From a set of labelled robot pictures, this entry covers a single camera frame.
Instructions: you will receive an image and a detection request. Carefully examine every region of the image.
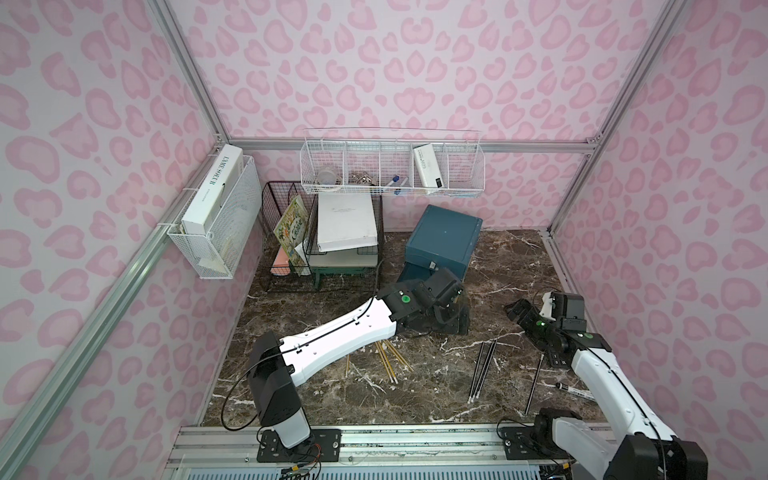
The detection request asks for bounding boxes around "teal drawer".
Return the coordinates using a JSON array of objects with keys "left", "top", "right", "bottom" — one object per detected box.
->
[{"left": 398, "top": 263, "right": 432, "bottom": 282}]

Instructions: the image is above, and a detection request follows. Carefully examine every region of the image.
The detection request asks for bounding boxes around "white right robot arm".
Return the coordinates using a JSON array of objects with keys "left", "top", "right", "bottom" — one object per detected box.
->
[{"left": 504, "top": 292, "right": 708, "bottom": 479}]

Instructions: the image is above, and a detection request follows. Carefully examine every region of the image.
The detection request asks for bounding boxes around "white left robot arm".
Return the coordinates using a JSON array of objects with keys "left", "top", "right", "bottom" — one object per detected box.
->
[{"left": 244, "top": 269, "right": 469, "bottom": 449}]

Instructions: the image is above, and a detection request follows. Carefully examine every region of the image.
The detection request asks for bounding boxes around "teal drawer cabinet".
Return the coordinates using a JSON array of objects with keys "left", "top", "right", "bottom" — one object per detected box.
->
[{"left": 404, "top": 205, "right": 483, "bottom": 280}]

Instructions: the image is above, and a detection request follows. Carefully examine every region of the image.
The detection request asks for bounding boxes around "black marker pen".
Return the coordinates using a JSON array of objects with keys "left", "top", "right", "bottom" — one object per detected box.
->
[{"left": 555, "top": 383, "right": 596, "bottom": 402}]

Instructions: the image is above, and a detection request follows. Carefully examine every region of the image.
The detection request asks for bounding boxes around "lone black pencil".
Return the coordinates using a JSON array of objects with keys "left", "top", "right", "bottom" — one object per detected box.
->
[{"left": 524, "top": 353, "right": 545, "bottom": 416}]

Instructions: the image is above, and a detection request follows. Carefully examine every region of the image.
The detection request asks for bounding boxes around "yellow pencil bundle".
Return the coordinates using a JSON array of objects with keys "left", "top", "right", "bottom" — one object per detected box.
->
[{"left": 342, "top": 340, "right": 414, "bottom": 391}]

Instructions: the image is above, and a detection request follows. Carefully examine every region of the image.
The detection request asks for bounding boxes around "black pencil group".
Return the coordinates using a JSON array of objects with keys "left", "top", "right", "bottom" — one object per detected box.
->
[{"left": 468, "top": 340, "right": 498, "bottom": 403}]

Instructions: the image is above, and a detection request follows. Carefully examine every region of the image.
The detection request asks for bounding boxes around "white paper stack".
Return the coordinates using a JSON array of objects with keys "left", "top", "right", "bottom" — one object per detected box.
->
[{"left": 317, "top": 193, "right": 378, "bottom": 253}]

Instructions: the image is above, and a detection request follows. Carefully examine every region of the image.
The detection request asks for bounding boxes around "white small box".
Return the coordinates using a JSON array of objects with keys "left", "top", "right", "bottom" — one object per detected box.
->
[{"left": 413, "top": 144, "right": 443, "bottom": 194}]

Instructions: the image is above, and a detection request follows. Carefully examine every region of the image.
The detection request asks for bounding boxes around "colorful picture book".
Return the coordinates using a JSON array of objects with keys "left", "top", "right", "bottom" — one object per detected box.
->
[{"left": 273, "top": 195, "right": 309, "bottom": 270}]

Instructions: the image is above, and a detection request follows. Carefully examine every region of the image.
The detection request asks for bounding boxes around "white book box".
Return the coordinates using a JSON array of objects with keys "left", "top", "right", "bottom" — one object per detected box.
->
[{"left": 181, "top": 144, "right": 245, "bottom": 235}]

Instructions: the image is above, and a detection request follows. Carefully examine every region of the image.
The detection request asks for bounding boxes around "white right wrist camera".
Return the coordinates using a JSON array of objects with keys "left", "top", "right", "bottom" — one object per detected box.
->
[{"left": 539, "top": 292, "right": 554, "bottom": 321}]

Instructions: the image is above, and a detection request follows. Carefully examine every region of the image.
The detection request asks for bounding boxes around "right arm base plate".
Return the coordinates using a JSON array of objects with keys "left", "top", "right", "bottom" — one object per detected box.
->
[{"left": 496, "top": 426, "right": 558, "bottom": 461}]

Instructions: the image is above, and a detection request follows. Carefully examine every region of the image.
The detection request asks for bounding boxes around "green stool frame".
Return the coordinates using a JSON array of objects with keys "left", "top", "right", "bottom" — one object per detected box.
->
[{"left": 312, "top": 267, "right": 378, "bottom": 292}]

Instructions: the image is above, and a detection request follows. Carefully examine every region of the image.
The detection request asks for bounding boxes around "black wire file rack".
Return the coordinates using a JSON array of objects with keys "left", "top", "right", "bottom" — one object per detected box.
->
[{"left": 261, "top": 179, "right": 386, "bottom": 294}]

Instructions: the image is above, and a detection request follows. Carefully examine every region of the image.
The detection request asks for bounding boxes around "white wire wall basket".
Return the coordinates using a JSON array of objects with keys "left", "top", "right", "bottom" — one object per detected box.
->
[{"left": 299, "top": 127, "right": 485, "bottom": 198}]

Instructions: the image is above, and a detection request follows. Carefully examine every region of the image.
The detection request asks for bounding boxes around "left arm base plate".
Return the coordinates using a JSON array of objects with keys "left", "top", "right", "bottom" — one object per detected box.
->
[{"left": 257, "top": 428, "right": 342, "bottom": 463}]

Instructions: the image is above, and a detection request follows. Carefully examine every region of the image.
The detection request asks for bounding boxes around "white wire side basket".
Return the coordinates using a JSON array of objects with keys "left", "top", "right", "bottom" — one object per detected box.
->
[{"left": 168, "top": 155, "right": 262, "bottom": 280}]

